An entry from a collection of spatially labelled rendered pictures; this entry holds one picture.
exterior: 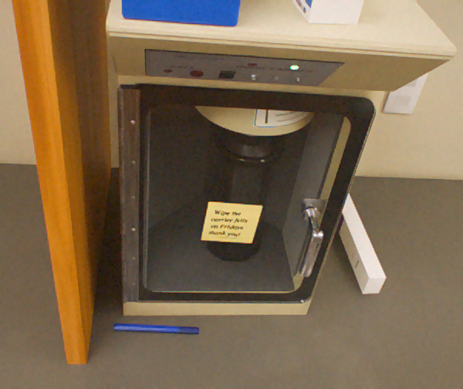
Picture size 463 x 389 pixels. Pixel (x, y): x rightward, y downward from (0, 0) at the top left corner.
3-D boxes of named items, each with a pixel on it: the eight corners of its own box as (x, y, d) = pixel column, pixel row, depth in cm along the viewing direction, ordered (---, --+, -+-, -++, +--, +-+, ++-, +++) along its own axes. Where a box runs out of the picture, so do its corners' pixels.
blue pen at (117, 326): (113, 327, 87) (199, 331, 89) (114, 322, 88) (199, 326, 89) (113, 331, 88) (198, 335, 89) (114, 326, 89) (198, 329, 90)
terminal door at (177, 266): (127, 299, 87) (124, 82, 61) (309, 299, 91) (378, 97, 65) (126, 302, 87) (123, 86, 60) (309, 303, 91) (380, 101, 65)
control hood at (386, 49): (115, 64, 60) (113, -27, 53) (390, 81, 64) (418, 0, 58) (106, 122, 51) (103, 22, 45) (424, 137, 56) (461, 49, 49)
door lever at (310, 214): (307, 252, 82) (290, 252, 82) (321, 207, 76) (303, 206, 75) (314, 279, 78) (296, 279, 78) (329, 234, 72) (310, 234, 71)
